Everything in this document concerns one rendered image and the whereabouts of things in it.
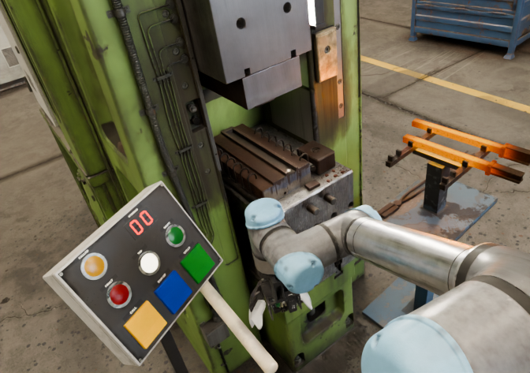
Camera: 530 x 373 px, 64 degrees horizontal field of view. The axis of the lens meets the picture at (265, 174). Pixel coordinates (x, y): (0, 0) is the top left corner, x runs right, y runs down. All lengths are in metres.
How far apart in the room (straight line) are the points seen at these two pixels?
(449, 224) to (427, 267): 1.13
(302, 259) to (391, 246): 0.16
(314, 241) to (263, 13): 0.65
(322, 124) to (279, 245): 0.93
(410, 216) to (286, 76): 0.78
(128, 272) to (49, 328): 1.66
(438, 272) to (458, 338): 0.18
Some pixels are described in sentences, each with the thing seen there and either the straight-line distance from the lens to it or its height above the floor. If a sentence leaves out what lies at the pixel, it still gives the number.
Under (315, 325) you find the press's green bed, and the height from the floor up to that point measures 0.16.
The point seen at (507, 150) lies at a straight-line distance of 1.66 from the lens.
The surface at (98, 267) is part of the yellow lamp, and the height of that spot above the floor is 1.16.
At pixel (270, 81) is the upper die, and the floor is 1.32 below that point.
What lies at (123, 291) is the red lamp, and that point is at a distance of 1.04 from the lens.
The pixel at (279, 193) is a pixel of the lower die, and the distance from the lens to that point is 1.42.
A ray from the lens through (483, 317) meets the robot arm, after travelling 0.44.
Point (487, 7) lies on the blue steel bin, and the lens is 4.97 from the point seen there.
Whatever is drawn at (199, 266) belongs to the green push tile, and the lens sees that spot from 1.14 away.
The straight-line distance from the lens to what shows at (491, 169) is 1.57.
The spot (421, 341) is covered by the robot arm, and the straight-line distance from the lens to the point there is 0.41.
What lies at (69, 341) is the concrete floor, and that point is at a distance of 2.55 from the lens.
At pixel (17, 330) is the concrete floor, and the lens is 2.78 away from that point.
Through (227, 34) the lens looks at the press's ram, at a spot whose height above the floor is 1.49.
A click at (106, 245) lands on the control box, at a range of 1.03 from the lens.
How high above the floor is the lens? 1.80
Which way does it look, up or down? 35 degrees down
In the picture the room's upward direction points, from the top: 10 degrees counter-clockwise
